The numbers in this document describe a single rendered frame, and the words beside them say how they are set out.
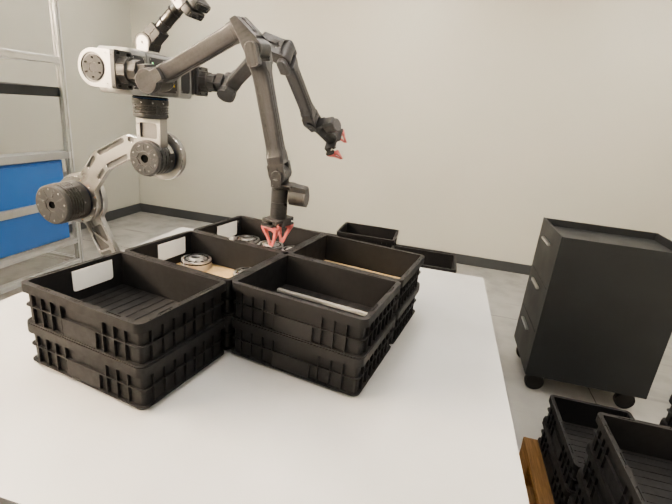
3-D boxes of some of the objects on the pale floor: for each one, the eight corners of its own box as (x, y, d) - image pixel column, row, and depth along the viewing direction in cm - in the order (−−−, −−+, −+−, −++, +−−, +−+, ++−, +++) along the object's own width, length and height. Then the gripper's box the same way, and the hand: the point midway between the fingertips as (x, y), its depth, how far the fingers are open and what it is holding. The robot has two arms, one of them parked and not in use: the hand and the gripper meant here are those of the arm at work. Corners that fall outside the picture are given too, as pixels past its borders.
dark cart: (516, 390, 242) (557, 236, 213) (507, 350, 284) (540, 216, 255) (639, 417, 229) (701, 256, 201) (610, 371, 271) (657, 232, 242)
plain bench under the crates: (-169, 632, 112) (-262, 407, 90) (183, 339, 260) (181, 226, 238) (468, 930, 80) (568, 692, 57) (456, 401, 228) (483, 277, 206)
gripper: (280, 197, 155) (277, 238, 160) (261, 202, 146) (259, 245, 151) (296, 201, 152) (293, 243, 157) (277, 206, 143) (274, 250, 148)
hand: (276, 242), depth 154 cm, fingers open, 6 cm apart
